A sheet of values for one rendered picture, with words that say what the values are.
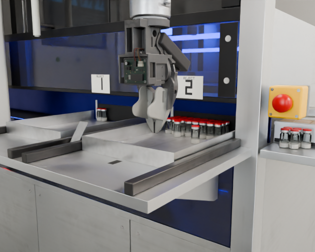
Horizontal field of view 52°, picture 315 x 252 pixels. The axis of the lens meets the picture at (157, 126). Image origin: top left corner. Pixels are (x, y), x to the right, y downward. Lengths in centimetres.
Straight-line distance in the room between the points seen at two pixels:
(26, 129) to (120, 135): 27
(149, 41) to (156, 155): 21
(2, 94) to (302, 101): 110
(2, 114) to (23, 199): 41
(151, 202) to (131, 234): 66
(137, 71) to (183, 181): 21
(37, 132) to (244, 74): 55
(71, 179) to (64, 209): 79
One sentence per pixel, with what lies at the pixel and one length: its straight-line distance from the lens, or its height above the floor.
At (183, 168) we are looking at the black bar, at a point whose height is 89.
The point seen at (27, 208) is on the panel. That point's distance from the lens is 162.
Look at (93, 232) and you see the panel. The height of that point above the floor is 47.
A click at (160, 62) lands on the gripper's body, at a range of 59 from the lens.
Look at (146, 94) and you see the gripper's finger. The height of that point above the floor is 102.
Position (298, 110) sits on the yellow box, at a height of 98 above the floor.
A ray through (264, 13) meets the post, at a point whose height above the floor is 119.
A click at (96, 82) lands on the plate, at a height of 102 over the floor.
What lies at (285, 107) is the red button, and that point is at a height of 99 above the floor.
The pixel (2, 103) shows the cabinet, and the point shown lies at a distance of 144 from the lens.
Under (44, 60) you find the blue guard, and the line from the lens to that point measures 133.
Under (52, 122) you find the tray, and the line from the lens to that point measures 114.
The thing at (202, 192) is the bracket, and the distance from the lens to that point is 81.
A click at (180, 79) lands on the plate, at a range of 89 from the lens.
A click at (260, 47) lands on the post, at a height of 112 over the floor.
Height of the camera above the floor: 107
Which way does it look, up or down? 10 degrees down
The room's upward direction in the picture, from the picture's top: straight up
